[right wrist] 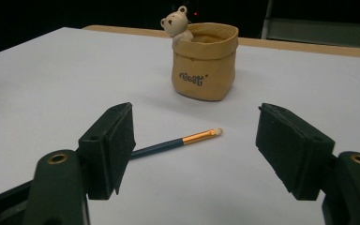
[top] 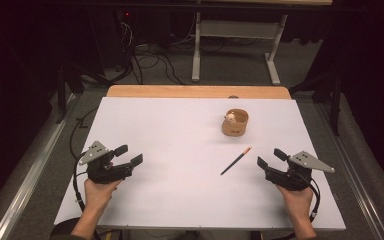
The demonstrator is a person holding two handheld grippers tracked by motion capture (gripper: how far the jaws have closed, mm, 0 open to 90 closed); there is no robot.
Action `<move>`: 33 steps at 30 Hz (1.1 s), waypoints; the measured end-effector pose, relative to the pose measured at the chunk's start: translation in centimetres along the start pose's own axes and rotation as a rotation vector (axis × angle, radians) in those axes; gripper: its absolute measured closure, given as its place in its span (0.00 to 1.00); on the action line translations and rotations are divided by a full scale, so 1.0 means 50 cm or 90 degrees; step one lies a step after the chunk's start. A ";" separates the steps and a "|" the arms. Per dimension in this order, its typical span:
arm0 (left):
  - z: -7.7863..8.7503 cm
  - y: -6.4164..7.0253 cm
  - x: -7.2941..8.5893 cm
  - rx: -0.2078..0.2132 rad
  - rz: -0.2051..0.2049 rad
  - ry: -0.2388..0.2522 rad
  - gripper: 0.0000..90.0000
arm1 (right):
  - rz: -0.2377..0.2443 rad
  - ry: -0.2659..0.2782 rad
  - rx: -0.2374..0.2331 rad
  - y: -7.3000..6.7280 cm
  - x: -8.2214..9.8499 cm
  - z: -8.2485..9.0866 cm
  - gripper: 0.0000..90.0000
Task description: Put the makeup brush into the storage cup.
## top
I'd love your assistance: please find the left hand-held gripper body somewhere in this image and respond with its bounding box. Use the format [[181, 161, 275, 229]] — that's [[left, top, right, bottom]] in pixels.
[[79, 140, 134, 185]]

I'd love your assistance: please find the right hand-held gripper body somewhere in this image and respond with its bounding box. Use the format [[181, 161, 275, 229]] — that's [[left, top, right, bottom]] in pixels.
[[264, 150, 336, 192]]

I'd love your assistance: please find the dark pencil with orange end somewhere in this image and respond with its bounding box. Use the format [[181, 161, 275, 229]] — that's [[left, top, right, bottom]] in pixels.
[[220, 145, 253, 176]]

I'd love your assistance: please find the tan pen holder cup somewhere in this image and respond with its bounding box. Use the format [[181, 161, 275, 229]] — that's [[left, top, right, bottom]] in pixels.
[[221, 108, 250, 138]]

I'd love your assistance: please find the person's right hand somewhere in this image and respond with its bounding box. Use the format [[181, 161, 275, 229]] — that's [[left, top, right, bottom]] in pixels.
[[275, 184, 314, 221]]

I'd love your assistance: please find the person's left hand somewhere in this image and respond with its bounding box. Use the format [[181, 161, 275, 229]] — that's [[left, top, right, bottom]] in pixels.
[[84, 178, 123, 213]]

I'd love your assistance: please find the white board sheet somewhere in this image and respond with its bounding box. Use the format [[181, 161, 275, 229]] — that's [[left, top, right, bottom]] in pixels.
[[53, 96, 347, 232]]

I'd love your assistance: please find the dark round seat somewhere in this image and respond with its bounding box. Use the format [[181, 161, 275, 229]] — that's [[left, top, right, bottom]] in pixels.
[[49, 217, 82, 238]]

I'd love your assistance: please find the black metal stand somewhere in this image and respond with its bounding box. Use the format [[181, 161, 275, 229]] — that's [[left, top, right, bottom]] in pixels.
[[289, 71, 345, 137], [54, 61, 85, 125]]

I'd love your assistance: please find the wooden table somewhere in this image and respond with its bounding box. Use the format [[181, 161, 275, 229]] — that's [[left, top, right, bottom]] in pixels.
[[106, 84, 292, 100]]

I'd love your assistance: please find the black box with red light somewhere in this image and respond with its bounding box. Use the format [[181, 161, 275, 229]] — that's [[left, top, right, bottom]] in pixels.
[[88, 6, 173, 73]]

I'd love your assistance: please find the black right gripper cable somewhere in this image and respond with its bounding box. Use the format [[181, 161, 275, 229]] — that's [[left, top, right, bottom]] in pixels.
[[279, 171, 322, 240]]

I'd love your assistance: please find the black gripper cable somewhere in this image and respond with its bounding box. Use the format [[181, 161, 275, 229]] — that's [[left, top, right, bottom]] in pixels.
[[279, 171, 322, 240], [72, 155, 93, 214]]

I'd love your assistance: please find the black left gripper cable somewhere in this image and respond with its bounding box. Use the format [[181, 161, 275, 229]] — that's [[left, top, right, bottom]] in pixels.
[[72, 155, 93, 214]]

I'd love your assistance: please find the black floor cable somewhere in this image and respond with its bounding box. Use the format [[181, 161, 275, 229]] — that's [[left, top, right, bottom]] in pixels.
[[68, 105, 100, 162]]

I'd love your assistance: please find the aluminium floor rail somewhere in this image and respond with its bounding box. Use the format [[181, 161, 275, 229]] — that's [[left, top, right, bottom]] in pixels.
[[314, 102, 384, 240], [0, 93, 78, 240]]

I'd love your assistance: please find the tangle of floor cables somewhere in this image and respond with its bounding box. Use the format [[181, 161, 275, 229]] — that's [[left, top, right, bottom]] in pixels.
[[113, 19, 194, 86]]

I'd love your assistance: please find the white metal desk frame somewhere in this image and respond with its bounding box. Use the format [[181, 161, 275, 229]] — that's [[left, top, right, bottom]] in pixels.
[[191, 0, 334, 86]]

